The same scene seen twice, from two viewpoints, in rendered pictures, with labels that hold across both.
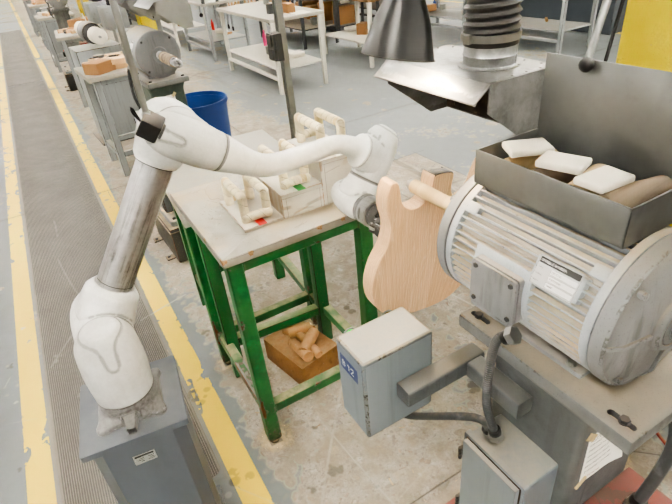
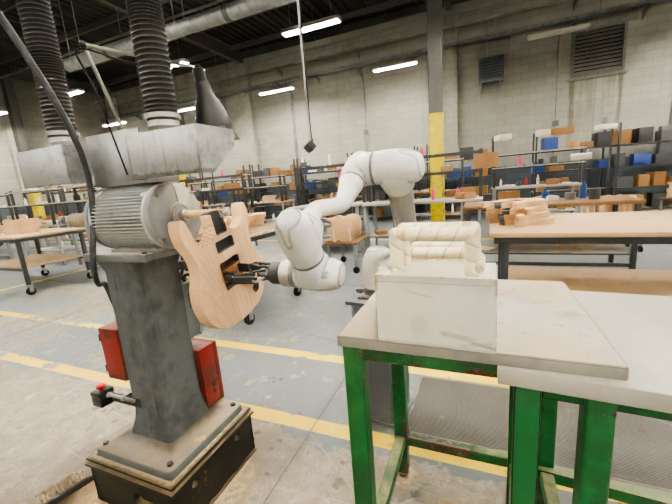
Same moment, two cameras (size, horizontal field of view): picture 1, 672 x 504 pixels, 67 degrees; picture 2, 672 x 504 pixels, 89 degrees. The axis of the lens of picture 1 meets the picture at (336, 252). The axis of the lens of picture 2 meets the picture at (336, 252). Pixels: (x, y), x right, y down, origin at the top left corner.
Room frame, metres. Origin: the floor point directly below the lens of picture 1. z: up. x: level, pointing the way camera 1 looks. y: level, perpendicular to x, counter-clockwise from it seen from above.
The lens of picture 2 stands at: (2.26, -0.68, 1.33)
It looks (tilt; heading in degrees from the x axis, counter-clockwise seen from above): 12 degrees down; 140
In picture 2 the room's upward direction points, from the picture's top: 4 degrees counter-clockwise
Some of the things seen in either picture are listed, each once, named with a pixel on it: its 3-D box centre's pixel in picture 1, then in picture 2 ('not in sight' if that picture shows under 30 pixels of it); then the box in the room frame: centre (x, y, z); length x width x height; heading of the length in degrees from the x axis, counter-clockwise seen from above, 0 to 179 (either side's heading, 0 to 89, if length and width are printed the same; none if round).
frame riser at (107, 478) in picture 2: not in sight; (179, 453); (0.65, -0.41, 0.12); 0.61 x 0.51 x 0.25; 117
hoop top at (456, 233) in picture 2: (328, 117); (432, 233); (1.82, -0.03, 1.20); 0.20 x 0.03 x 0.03; 26
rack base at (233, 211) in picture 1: (250, 210); not in sight; (1.66, 0.29, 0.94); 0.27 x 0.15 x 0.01; 27
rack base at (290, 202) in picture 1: (287, 188); not in sight; (1.73, 0.15, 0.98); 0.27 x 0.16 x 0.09; 27
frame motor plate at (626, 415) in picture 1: (578, 344); (139, 251); (0.65, -0.41, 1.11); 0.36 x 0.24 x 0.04; 27
